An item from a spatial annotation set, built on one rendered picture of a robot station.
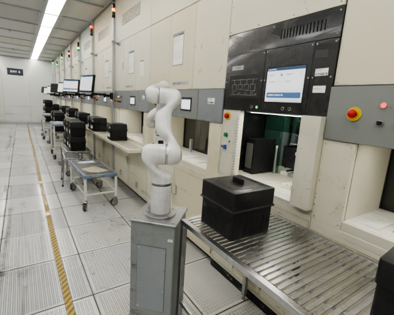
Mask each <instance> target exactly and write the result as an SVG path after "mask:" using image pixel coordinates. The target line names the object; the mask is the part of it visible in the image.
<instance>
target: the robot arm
mask: <svg viewBox="0 0 394 315"><path fill-rule="evenodd" d="M144 96H145V99H146V100H147V101H148V102H149V103H154V104H156V108H154V109H152V110H151V111H150V112H149V113H148V116H147V127H149V128H155V129H156V132H155V134H157V135H155V139H154V143H152V144H146V145H144V146H143V148H142V149H141V159H142V161H143V162H144V164H145V165H146V166H147V168H148V169H149V171H150V173H151V205H148V208H147V209H145V211H144V214H145V216H147V217H148V218H151V219H169V218H172V217H174V216H175V215H176V210H175V209H174V208H173V207H171V182H172V177H171V174H170V173H169V172H168V171H165V170H163V169H161V168H159V167H158V165H159V164H164V165H175V164H178V163H179V162H180V161H181V158H182V152H181V149H180V147H179V145H178V143H177V141H176V139H175V138H174V136H173V132H172V127H171V117H172V113H173V112H174V110H175V109H176V108H177V107H178V106H179V105H180V104H181V99H182V97H181V93H180V92H179V91H178V90H177V89H171V88H170V86H169V84H168V83H167V82H166V81H161V82H159V83H158V84H153V85H151V86H149V87H148V88H147V89H146V90H145V93H144ZM154 118H155V119H154Z"/></svg>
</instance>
